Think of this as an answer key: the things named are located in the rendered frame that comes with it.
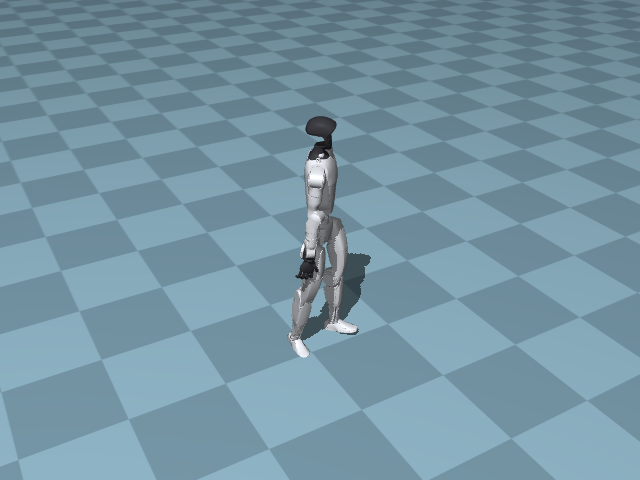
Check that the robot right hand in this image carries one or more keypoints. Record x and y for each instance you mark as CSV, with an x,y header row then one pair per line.
x,y
307,266

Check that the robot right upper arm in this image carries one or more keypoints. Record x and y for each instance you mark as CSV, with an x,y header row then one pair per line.
x,y
317,180

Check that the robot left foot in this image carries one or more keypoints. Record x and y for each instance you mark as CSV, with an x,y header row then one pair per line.
x,y
341,326

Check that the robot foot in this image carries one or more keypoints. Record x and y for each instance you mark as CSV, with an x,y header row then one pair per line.
x,y
298,346
341,326

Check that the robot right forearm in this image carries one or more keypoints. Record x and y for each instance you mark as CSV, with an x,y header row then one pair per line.
x,y
312,229

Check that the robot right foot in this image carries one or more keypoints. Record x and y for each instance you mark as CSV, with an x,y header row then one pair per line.
x,y
298,346

